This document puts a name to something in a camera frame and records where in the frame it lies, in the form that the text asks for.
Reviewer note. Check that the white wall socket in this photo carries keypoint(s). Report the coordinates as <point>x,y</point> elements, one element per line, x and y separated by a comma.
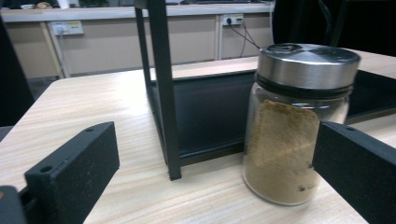
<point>233,19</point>
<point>67,28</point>

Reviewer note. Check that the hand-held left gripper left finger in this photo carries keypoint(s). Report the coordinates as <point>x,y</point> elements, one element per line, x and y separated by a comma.
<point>71,168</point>

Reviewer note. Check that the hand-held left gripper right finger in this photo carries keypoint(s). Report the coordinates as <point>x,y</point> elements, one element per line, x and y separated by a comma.
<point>358,168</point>

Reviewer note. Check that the black metal rack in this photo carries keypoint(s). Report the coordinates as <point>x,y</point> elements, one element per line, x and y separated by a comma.
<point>165,93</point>

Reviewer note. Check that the glass spice jar steel lid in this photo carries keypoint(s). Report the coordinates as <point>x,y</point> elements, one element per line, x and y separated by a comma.
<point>280,146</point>

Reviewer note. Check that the dark curtain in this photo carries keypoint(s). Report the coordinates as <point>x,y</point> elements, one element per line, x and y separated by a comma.
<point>358,21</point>
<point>14,81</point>

